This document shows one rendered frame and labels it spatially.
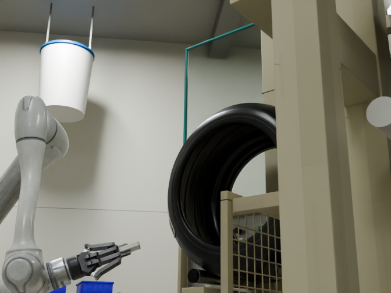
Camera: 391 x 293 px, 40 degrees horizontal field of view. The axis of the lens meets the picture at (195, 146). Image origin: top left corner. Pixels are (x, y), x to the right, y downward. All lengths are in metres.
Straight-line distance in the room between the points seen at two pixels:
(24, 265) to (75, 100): 3.27
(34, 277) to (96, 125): 3.92
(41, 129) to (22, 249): 0.47
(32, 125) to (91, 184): 3.36
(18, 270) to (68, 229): 3.59
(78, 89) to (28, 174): 2.97
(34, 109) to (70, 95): 2.81
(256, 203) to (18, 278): 0.77
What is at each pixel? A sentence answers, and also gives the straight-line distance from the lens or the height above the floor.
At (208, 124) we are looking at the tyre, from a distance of 1.83.
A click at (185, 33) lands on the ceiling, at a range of 5.68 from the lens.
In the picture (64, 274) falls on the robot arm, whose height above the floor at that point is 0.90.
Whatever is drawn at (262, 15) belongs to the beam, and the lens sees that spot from 1.69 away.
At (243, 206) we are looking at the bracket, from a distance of 1.09.
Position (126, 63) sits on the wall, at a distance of 5.70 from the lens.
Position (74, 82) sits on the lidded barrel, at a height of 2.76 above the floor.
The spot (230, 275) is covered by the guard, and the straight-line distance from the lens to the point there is 1.07.
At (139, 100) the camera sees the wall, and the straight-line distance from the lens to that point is 5.52.
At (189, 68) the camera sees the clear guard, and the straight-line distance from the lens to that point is 2.97.
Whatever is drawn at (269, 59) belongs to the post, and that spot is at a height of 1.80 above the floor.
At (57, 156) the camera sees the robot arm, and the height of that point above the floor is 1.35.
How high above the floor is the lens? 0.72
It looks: 19 degrees up
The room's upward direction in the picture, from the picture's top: 1 degrees clockwise
